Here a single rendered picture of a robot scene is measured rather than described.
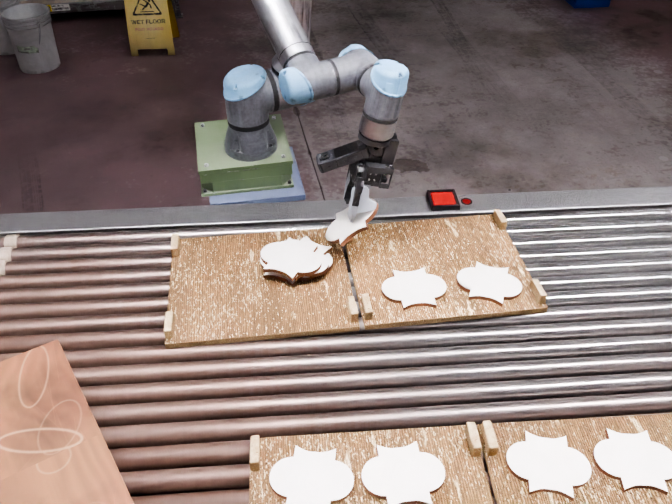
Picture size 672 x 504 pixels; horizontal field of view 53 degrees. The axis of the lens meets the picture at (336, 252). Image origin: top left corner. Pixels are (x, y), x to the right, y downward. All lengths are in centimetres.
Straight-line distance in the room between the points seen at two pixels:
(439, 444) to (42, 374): 72
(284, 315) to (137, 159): 250
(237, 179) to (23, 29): 314
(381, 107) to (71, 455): 85
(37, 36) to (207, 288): 355
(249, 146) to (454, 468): 106
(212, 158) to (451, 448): 108
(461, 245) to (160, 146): 255
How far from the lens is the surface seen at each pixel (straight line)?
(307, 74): 142
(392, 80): 138
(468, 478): 126
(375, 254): 164
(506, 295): 156
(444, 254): 166
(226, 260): 163
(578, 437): 136
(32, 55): 498
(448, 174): 367
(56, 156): 404
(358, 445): 127
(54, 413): 127
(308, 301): 151
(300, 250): 157
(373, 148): 147
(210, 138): 205
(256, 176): 194
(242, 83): 185
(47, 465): 121
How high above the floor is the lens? 199
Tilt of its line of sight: 40 degrees down
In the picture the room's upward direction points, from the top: 1 degrees clockwise
